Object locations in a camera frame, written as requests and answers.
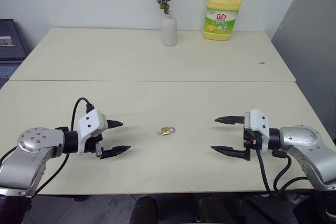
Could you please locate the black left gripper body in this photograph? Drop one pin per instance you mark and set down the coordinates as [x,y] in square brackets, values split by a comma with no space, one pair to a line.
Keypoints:
[92,145]

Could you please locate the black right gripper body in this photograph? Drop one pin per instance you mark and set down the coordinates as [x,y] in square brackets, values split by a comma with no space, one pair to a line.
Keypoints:
[250,140]

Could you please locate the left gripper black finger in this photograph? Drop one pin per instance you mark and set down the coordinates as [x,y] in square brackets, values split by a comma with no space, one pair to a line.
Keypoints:
[115,151]
[114,124]

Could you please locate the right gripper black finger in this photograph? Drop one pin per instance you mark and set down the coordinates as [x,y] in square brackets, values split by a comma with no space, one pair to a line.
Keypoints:
[231,151]
[232,120]

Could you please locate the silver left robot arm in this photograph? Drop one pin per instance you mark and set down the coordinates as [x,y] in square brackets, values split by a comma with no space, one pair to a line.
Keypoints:
[31,142]

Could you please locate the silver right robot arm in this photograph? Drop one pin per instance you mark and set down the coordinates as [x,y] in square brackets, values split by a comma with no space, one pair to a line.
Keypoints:
[302,134]

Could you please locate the small brass padlock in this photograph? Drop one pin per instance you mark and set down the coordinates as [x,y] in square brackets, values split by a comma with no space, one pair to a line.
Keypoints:
[165,131]

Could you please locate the dark olive rounded cylinder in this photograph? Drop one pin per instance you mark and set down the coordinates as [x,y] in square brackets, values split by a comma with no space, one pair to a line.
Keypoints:
[214,211]

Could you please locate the dark maroon rounded shape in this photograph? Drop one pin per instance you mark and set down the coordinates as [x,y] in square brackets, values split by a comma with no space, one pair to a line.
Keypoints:
[145,211]

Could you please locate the white ceramic vase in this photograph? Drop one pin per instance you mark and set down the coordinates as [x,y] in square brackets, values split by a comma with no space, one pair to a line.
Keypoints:
[168,31]

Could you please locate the yellow detergent pump bottle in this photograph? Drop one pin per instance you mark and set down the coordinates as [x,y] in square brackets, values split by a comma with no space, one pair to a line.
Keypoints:
[220,11]

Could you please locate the grey partition panel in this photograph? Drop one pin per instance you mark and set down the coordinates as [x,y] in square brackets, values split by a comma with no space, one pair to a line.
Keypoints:
[309,37]

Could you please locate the dark laptop computer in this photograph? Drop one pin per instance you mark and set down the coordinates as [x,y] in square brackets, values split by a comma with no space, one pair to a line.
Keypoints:
[9,40]

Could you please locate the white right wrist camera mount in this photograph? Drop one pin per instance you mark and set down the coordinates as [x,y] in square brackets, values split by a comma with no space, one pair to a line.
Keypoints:
[257,121]

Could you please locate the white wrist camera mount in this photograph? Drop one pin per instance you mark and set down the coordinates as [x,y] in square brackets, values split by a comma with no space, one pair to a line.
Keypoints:
[90,123]
[257,121]

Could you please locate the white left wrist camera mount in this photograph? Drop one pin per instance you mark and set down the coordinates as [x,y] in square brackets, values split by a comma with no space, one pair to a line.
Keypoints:
[90,123]

